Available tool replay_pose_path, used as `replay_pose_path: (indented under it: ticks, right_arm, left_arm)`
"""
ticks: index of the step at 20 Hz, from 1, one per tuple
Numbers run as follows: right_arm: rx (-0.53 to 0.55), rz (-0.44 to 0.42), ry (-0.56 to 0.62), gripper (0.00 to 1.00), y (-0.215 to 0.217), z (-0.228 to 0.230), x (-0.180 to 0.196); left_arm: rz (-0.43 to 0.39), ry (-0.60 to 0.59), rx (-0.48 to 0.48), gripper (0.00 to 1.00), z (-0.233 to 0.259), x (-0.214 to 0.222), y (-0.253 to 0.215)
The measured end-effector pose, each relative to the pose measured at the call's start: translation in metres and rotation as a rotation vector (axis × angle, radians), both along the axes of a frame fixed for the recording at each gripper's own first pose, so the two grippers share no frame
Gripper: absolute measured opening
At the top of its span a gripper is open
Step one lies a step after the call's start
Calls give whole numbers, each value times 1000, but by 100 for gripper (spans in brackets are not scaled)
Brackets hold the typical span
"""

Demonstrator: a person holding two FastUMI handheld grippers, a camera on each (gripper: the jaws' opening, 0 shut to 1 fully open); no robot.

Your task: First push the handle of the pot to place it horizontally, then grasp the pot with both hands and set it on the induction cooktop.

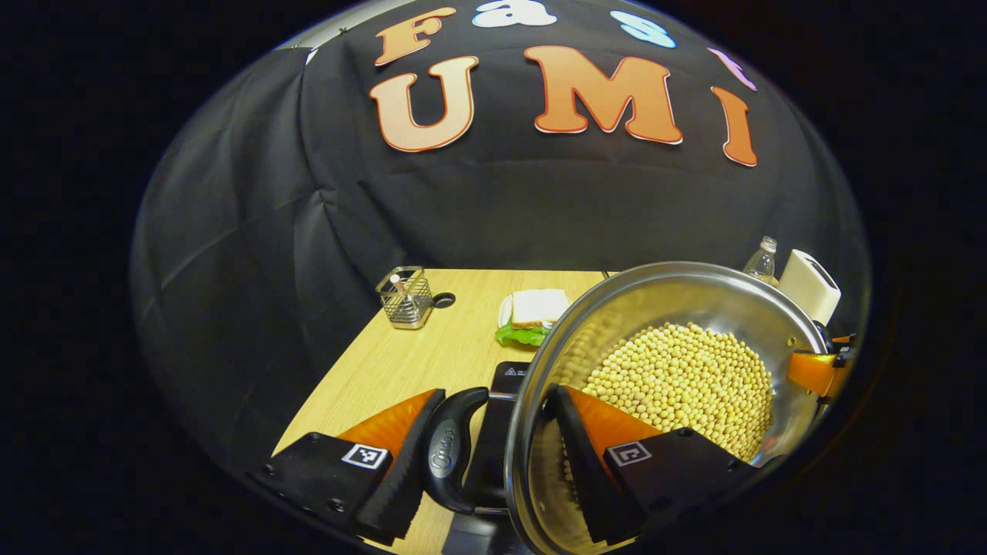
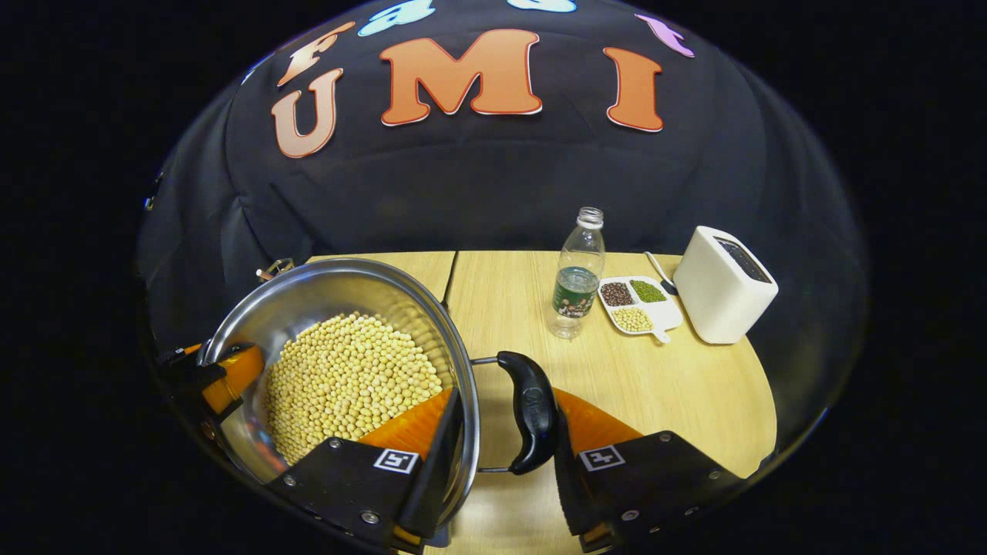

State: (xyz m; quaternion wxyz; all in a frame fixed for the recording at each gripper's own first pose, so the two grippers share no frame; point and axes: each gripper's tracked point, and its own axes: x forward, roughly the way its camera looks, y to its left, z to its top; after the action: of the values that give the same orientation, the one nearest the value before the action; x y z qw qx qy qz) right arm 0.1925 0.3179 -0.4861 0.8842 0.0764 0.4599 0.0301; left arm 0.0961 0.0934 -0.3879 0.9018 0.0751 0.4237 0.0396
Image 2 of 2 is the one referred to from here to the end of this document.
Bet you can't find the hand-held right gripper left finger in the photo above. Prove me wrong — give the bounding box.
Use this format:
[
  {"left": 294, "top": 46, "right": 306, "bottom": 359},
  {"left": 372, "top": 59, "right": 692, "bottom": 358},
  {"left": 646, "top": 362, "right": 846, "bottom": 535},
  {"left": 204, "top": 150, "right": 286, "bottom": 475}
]
[{"left": 266, "top": 386, "right": 467, "bottom": 551}]

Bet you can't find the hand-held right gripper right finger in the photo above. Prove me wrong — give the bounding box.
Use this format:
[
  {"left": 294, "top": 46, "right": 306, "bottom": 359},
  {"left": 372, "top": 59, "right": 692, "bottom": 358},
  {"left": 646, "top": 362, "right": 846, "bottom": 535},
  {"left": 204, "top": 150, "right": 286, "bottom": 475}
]
[{"left": 552, "top": 387, "right": 746, "bottom": 553}]

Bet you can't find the stainless steel pot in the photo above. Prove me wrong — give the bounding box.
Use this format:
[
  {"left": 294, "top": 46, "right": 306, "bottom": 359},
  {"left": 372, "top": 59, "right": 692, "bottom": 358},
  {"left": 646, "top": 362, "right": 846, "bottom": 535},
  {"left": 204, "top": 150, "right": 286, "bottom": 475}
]
[{"left": 196, "top": 257, "right": 559, "bottom": 534}]

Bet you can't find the pile of yellow soybeans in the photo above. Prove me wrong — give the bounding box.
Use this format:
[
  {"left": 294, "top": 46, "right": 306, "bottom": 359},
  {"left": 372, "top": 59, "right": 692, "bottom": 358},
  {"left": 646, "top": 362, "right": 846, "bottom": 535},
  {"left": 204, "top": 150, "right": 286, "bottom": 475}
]
[{"left": 264, "top": 310, "right": 445, "bottom": 466}]

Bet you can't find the white divided bean dish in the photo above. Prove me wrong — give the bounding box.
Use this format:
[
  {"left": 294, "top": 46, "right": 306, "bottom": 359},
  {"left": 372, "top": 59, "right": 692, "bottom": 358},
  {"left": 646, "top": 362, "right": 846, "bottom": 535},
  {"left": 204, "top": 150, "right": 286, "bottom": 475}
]
[{"left": 597, "top": 275, "right": 684, "bottom": 345}]

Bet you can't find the clear plastic water bottle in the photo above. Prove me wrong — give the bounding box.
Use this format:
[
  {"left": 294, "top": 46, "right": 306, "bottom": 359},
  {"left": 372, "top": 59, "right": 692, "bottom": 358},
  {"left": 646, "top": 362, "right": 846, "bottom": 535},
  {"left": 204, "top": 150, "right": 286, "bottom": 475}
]
[{"left": 548, "top": 206, "right": 607, "bottom": 341}]

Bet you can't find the white toaster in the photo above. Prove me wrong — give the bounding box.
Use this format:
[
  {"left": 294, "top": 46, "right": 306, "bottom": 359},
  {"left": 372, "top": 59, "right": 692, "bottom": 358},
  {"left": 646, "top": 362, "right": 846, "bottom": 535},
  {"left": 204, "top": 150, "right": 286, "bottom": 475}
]
[{"left": 672, "top": 225, "right": 780, "bottom": 345}]

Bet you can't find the white toaster cable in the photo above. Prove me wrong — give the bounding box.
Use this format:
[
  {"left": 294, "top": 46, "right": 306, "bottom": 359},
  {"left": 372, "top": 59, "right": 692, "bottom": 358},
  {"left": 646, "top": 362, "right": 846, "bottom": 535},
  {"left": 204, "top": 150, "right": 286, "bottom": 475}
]
[{"left": 644, "top": 251, "right": 679, "bottom": 297}]

